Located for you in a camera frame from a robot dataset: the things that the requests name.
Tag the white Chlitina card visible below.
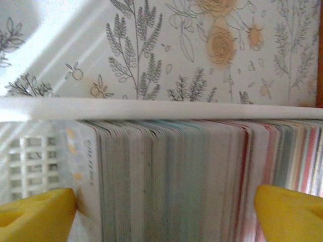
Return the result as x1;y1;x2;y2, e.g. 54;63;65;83
66;120;103;242

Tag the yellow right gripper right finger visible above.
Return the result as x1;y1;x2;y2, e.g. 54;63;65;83
253;184;323;242

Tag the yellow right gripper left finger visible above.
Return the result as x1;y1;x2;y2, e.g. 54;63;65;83
0;187;78;242

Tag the white plastic lattice basket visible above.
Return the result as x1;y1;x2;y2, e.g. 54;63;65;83
0;95;323;242

